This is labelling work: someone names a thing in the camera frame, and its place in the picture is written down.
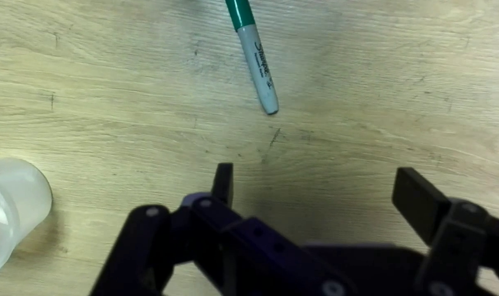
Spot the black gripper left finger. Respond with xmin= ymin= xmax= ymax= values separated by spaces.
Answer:
xmin=89 ymin=161 xmax=349 ymax=296

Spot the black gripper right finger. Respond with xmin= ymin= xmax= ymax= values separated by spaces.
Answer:
xmin=390 ymin=166 xmax=499 ymax=296

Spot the green capped grey marker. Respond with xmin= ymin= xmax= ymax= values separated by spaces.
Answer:
xmin=224 ymin=0 xmax=281 ymax=117

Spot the translucent plastic cup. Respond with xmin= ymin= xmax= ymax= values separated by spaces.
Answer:
xmin=0 ymin=156 xmax=54 ymax=278

